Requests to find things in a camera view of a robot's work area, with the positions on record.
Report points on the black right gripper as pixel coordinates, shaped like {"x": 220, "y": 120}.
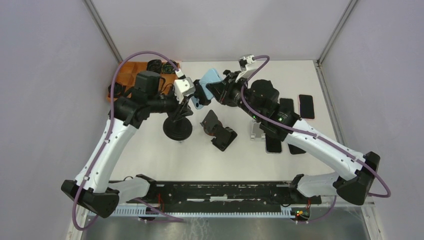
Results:
{"x": 223, "y": 90}

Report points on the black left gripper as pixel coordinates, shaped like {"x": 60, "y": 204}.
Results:
{"x": 181, "y": 111}

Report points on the black folding phone stand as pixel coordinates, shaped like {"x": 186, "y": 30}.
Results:
{"x": 223, "y": 137}

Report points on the silver edge smartphone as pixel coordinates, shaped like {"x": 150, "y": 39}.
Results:
{"x": 273, "y": 145}

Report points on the pink case smartphone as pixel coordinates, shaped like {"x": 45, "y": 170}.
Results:
{"x": 306, "y": 107}

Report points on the black round tall stand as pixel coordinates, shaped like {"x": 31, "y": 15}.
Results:
{"x": 230, "y": 76}

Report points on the black round clamp stand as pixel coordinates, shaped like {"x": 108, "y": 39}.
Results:
{"x": 182, "y": 129}

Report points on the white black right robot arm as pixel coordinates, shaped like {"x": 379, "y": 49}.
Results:
{"x": 354, "y": 171}

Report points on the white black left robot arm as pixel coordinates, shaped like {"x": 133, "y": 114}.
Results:
{"x": 91, "y": 188}

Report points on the round wooden base stand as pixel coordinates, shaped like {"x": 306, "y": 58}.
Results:
{"x": 210, "y": 122}

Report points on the silver metal phone stand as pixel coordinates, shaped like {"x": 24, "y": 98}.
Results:
{"x": 256, "y": 133}

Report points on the orange wooden organizer tray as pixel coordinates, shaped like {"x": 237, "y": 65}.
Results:
{"x": 128, "y": 74}

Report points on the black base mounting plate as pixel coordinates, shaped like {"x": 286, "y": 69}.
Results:
{"x": 225, "y": 196}

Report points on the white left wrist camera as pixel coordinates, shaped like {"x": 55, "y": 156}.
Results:
{"x": 183, "y": 86}

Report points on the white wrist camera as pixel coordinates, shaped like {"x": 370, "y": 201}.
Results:
{"x": 246, "y": 63}
{"x": 183, "y": 86}

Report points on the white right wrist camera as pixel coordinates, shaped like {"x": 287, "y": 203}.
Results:
{"x": 246, "y": 63}

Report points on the black cable bundle corner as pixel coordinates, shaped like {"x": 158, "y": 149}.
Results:
{"x": 118, "y": 90}

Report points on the white slotted cable duct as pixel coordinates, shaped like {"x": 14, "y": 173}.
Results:
{"x": 143, "y": 211}

